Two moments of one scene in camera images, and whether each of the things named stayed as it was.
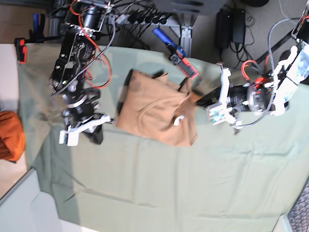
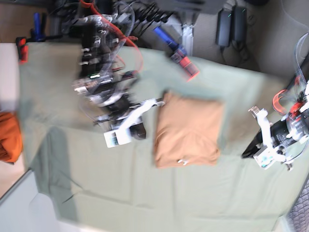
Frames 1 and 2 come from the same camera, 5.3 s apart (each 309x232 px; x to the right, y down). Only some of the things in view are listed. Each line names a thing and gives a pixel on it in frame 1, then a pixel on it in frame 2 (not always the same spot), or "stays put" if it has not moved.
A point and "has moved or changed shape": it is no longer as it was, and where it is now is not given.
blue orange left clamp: (36, 35) stays put
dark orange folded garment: (12, 137) stays put
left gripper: (84, 117) → (122, 114)
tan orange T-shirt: (154, 107) has moved or changed shape
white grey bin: (25, 208) stays put
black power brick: (223, 28) stays put
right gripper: (237, 99) → (286, 137)
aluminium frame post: (186, 39) stays put
